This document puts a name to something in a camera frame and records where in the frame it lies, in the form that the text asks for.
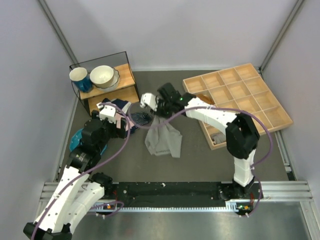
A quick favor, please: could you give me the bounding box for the blue mug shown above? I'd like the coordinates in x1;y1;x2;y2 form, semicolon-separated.
69;67;93;93

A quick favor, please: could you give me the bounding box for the purple cable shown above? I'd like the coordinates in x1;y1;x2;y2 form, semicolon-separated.
29;103;156;240
127;102;275;218

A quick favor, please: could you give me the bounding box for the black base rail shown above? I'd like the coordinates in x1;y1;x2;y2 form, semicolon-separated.
103;182;239;208

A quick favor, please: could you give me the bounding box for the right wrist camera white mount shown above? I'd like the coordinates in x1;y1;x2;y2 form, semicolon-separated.
140;92;158;112

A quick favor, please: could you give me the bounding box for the black wire wooden shelf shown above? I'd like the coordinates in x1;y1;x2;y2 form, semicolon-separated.
69;51;140;114

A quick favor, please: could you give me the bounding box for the grey rolled garment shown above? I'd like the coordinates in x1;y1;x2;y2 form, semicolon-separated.
210;132;226;145

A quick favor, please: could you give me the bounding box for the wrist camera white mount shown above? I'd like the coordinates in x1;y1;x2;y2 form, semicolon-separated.
98;102;121;126
140;92;158;112

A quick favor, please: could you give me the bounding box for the cream bowl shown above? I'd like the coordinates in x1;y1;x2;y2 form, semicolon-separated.
89;65;116;89

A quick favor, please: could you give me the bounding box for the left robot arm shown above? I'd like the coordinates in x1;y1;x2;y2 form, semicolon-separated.
23;117;133;240

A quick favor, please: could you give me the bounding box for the wooden compartment tray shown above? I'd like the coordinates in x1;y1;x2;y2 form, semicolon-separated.
182;62;294;151

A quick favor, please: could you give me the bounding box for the navy patterned garment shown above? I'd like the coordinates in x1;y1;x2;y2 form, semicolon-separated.
102;98;132;114

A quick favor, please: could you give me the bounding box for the striped navy garment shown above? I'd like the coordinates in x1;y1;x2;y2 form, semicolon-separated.
129;112;153;133

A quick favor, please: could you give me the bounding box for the scalloped white plate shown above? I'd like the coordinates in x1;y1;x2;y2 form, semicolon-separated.
94;65;120;93

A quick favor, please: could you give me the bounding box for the pink garment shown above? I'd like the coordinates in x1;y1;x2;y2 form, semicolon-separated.
115;113;135;132

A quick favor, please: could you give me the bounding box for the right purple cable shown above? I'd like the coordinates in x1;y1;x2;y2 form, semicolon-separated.
127;102;275;218

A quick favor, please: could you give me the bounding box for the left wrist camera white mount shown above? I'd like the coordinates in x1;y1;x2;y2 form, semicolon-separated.
98;102;121;126

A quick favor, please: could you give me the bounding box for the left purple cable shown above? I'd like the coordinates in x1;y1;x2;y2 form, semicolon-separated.
29;103;156;240

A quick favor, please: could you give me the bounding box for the grey underwear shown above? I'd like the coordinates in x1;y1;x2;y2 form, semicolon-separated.
144;123;183;158

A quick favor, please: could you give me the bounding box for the teal dotted plate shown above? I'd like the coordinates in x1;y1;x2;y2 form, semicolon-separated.
69;127;110;155

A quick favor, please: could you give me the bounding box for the brown rolled garment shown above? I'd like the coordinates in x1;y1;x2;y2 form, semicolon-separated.
196;93;215;105

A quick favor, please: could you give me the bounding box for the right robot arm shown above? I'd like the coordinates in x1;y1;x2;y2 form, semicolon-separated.
144;83;260;200

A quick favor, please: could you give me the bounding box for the white cable duct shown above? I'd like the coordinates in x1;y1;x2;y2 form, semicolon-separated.
88;200;253;214

